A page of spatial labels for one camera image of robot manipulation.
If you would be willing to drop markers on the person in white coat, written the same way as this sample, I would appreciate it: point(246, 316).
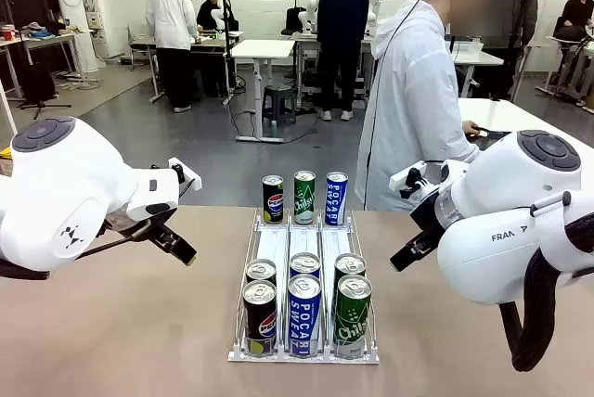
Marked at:
point(408, 114)

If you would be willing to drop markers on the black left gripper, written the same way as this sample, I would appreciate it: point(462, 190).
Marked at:
point(158, 221)

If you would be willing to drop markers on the white height-adjustable desk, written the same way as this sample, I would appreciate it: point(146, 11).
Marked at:
point(262, 50)

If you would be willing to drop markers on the person in navy jacket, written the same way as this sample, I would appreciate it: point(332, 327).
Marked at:
point(342, 12)

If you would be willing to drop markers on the black tripod with bag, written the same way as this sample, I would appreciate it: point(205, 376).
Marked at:
point(37, 84)

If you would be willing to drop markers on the white rectangular desk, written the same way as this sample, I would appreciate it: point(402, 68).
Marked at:
point(478, 58)

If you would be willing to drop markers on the dark grey plastic stool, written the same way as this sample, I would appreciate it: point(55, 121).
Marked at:
point(278, 105)

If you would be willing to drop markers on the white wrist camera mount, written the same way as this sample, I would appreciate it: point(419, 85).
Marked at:
point(190, 180)
point(401, 179)

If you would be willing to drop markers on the white can dispenser rack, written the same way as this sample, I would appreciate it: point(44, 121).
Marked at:
point(304, 239)

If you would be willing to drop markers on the blue Pocari Sweat can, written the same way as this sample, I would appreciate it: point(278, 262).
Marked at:
point(305, 263)
point(304, 318)
point(336, 200)

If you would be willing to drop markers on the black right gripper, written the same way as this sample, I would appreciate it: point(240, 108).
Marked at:
point(429, 218)

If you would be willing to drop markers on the black Pepsi can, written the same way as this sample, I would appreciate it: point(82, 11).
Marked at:
point(261, 271)
point(273, 202)
point(260, 318)

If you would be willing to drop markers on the green Chilsung cider can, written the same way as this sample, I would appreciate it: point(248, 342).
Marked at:
point(352, 318)
point(350, 263)
point(304, 202)

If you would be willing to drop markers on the person's right forearm white sleeve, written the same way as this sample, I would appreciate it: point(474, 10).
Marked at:
point(457, 149)

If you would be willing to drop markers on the large white rounded table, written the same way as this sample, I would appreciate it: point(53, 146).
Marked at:
point(510, 114)

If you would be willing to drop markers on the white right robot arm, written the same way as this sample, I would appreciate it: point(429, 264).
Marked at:
point(487, 258)

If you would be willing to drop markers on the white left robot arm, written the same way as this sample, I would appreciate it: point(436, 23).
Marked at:
point(55, 183)

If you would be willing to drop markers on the person in white hoodie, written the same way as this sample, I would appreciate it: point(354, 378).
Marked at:
point(169, 12)

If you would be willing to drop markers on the seated person in black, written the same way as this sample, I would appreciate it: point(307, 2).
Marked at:
point(209, 12)

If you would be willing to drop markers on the person in dark jacket, cap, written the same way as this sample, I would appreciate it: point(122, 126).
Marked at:
point(522, 12)

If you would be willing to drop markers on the cluttered white side table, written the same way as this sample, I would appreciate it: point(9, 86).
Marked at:
point(46, 37)

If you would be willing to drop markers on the person in black sweater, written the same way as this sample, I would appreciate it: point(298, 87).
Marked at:
point(577, 9)

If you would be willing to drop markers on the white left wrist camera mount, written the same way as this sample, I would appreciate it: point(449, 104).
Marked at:
point(190, 180)

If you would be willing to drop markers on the person's right hand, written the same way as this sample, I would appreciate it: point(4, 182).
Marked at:
point(472, 129)

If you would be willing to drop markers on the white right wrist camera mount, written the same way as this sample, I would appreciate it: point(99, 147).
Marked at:
point(401, 179)

